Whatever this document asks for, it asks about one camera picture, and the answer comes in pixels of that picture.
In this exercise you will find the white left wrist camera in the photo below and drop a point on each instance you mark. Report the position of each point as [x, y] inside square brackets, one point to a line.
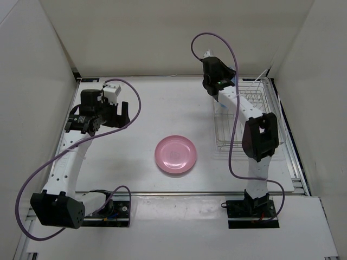
[111, 92]

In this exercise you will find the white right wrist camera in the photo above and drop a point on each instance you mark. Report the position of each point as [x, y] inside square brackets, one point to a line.
[208, 53]

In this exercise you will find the white cable tie right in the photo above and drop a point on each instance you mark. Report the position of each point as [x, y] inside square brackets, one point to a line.
[256, 82]

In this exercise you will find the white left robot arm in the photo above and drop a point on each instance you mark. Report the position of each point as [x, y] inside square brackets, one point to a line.
[57, 204]

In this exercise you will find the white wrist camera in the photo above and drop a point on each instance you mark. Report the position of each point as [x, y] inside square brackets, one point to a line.
[208, 53]
[111, 92]

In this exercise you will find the chrome wire dish rack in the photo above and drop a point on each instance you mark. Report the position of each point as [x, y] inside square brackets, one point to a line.
[254, 104]

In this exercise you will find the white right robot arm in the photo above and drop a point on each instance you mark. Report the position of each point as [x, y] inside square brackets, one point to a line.
[260, 136]

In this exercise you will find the pink plastic plate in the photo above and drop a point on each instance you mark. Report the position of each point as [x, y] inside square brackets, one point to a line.
[175, 154]

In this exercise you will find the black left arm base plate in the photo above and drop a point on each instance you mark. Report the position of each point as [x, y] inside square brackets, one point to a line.
[114, 215]

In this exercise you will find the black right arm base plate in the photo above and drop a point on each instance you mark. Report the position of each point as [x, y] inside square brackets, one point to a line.
[240, 218]

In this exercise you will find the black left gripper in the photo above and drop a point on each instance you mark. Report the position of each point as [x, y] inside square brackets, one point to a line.
[117, 120]

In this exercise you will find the aluminium front table rail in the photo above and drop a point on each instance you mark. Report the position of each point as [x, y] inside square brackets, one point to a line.
[191, 193]

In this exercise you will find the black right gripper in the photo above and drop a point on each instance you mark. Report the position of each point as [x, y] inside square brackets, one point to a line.
[230, 72]

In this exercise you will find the blue plastic plate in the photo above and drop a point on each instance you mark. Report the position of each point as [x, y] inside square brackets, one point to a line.
[223, 106]

